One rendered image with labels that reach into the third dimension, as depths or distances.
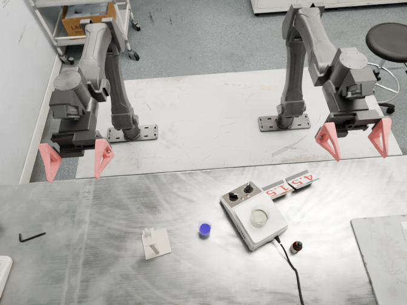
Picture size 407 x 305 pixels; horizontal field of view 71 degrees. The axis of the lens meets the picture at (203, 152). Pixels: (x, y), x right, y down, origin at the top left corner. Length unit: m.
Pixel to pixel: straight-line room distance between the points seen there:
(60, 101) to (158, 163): 0.54
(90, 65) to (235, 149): 0.58
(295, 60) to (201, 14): 2.39
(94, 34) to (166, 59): 1.96
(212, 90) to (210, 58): 1.53
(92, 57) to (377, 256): 0.99
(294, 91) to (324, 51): 0.26
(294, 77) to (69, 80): 0.68
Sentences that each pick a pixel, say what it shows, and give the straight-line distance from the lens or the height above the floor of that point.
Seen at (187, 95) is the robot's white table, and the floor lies 0.90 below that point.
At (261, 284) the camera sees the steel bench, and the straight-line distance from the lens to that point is 0.94.
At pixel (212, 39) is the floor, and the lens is 3.00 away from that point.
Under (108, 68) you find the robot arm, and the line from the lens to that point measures 1.00.
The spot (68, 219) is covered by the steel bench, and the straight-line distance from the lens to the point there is 1.09.
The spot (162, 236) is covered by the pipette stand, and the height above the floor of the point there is 0.91.
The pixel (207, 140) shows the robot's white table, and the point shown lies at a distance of 1.11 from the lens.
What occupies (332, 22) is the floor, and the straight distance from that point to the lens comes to 3.37.
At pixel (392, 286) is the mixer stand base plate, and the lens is 1.05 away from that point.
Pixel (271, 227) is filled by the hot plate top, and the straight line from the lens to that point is 0.89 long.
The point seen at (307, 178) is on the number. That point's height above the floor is 0.92.
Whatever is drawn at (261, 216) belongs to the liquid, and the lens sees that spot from 0.86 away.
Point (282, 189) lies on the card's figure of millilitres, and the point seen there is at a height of 0.92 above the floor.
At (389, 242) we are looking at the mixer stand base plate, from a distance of 1.09.
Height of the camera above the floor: 1.83
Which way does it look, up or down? 59 degrees down
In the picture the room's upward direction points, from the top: 4 degrees counter-clockwise
